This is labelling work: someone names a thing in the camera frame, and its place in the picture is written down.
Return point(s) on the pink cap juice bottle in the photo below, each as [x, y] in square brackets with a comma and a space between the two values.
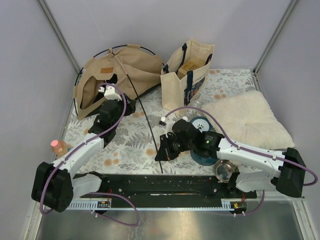
[60, 148]

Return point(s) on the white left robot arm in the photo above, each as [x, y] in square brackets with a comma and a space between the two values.
[55, 185]

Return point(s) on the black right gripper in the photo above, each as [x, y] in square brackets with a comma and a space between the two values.
[165, 153]

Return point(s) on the teal double pet bowl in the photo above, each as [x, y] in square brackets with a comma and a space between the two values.
[201, 123]

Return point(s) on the cream fluffy pillow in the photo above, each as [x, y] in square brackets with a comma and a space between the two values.
[248, 119]

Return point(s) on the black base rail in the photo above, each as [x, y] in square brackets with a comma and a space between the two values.
[130, 185]

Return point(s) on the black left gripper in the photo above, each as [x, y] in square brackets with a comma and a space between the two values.
[130, 106]

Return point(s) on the white slotted cable duct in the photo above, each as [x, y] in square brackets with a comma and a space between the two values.
[153, 203]

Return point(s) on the brown cardboard box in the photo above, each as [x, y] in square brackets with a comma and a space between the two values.
[191, 65]

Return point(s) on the floral patterned mat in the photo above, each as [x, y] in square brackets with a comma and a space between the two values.
[220, 84]

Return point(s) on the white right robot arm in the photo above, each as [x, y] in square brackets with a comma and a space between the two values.
[283, 171]

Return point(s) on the cream canvas tote bag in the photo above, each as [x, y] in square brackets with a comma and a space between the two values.
[175, 92]

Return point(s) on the steel pet bowl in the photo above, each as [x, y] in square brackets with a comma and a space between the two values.
[223, 170]

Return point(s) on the beige fabric pet tent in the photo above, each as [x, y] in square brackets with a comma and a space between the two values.
[125, 72]

